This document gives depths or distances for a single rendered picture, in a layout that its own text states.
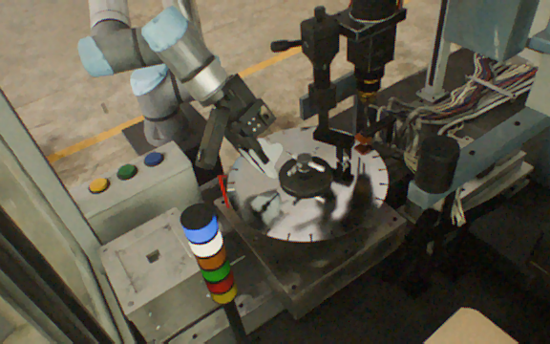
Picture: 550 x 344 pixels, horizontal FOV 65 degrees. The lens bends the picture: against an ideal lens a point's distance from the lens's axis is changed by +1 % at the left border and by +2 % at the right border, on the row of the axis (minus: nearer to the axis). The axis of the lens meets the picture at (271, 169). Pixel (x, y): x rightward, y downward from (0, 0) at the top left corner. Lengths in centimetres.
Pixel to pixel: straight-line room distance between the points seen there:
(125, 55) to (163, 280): 42
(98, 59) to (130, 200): 35
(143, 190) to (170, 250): 22
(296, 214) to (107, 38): 48
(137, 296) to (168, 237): 14
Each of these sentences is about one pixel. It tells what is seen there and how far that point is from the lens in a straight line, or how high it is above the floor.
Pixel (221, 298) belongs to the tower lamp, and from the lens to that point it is 70.
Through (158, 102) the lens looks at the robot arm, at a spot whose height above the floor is 90.
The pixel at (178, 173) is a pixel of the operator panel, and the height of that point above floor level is 88.
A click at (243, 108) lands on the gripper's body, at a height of 112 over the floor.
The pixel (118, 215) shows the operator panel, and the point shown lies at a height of 85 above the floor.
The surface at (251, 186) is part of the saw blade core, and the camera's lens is 88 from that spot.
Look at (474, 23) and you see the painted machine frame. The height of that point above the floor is 126.
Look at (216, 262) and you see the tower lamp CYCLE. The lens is 62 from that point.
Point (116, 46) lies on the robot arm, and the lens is 87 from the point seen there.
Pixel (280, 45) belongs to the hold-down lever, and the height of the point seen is 122.
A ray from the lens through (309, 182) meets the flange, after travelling 86.
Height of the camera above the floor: 158
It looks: 43 degrees down
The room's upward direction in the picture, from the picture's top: 9 degrees counter-clockwise
